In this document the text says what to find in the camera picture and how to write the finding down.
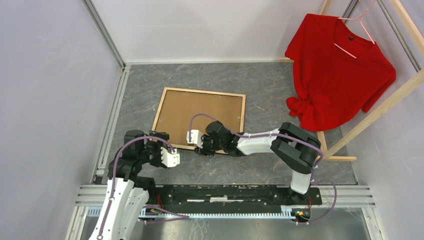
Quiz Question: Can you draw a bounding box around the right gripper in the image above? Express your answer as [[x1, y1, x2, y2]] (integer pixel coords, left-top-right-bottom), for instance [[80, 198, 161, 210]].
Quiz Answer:
[[194, 133, 225, 158]]

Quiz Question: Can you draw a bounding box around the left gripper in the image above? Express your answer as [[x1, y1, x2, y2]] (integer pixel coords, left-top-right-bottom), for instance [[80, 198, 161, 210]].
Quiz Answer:
[[138, 131, 170, 167]]

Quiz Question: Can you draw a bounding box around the brown frame backing board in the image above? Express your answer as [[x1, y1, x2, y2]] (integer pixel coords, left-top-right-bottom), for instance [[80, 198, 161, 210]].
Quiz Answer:
[[154, 90, 244, 152]]

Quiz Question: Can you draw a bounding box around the black wooden picture frame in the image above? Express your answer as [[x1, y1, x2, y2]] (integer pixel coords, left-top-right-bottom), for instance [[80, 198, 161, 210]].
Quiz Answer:
[[150, 87, 247, 155]]

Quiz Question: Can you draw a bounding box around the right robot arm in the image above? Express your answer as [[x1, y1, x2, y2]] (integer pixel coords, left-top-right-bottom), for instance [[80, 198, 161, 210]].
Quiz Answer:
[[186, 121, 324, 204]]

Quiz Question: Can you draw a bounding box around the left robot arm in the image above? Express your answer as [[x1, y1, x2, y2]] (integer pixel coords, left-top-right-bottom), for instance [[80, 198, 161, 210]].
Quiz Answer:
[[89, 130, 179, 240]]

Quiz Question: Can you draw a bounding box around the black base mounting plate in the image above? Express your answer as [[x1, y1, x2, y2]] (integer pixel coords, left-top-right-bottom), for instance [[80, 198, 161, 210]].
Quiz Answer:
[[147, 184, 323, 214]]

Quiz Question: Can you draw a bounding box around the wooden clothes rack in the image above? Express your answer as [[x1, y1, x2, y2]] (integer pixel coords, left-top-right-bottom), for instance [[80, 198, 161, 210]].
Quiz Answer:
[[278, 0, 424, 163]]

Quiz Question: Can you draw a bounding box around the red t-shirt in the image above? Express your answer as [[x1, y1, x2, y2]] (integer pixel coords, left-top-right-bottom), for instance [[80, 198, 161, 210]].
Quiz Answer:
[[285, 13, 397, 132]]

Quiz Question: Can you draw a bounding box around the pink clothes hanger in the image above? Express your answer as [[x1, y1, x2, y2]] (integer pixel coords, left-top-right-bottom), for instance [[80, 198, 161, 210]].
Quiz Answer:
[[330, 0, 379, 62]]

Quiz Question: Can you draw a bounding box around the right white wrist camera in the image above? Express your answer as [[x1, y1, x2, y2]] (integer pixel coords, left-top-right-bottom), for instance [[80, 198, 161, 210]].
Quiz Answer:
[[186, 129, 204, 148]]

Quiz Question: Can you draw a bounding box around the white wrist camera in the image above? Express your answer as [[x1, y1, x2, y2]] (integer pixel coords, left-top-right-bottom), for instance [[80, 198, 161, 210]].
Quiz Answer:
[[186, 129, 204, 148], [160, 147, 181, 168]]

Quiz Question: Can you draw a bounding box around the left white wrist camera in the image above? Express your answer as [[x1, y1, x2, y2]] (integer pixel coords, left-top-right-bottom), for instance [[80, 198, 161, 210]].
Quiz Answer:
[[160, 147, 181, 168]]

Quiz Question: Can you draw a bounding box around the white slotted cable duct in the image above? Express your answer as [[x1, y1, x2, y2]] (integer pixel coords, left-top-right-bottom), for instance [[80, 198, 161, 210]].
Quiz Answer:
[[86, 206, 296, 220]]

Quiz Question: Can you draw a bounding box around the aluminium rail frame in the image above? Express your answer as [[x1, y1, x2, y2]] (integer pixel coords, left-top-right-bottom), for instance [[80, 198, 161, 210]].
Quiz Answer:
[[65, 0, 384, 240]]

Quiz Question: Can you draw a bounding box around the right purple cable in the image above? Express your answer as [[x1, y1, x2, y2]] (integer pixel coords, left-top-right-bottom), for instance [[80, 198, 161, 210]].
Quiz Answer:
[[188, 113, 338, 226]]

